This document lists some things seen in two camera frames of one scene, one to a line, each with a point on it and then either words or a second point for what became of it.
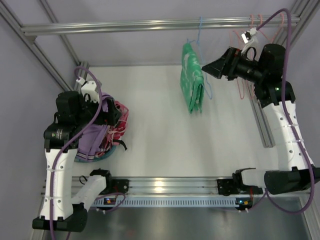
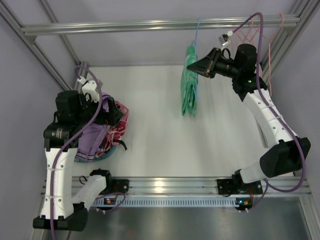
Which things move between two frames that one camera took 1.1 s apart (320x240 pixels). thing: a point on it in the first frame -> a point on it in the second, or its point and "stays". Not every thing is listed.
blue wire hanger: (206, 85) -> (196, 52)
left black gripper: (110, 115) stays
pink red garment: (116, 132) stays
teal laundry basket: (103, 157) stays
